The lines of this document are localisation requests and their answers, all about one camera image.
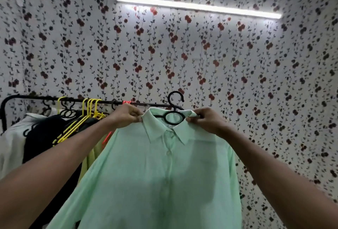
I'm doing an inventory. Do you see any white tube light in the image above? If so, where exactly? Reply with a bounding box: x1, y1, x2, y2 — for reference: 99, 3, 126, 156
116, 0, 282, 20

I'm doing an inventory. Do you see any white garment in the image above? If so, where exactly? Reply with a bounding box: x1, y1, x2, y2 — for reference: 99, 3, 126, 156
0, 109, 57, 180

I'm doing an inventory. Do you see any person's left forearm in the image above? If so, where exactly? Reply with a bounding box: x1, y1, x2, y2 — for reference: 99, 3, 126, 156
0, 117, 117, 229

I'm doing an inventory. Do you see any person's left hand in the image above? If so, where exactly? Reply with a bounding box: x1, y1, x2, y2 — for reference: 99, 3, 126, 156
105, 103, 145, 129

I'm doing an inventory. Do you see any yellow-green garment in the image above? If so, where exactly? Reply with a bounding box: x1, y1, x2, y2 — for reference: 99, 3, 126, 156
77, 134, 107, 184

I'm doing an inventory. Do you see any yellow plastic clothes hanger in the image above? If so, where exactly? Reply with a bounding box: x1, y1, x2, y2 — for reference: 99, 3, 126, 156
57, 96, 67, 114
57, 99, 107, 143
52, 99, 89, 146
54, 99, 94, 145

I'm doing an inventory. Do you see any light green button shirt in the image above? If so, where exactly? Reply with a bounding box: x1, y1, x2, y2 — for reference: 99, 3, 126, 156
46, 107, 242, 229

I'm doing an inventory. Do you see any black metal clothes rack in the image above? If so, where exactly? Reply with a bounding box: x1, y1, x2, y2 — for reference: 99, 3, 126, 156
0, 94, 184, 133

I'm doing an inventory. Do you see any black garment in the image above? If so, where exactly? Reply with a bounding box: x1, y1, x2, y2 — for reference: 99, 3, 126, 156
22, 114, 102, 229

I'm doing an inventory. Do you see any orange plastic clothes hanger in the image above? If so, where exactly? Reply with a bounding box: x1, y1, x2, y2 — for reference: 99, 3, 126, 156
102, 100, 132, 145

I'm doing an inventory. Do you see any person's right forearm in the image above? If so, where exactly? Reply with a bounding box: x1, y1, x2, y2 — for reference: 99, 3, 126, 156
219, 126, 338, 229

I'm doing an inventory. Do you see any person's right hand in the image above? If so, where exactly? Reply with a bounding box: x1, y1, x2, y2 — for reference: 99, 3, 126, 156
186, 107, 231, 138

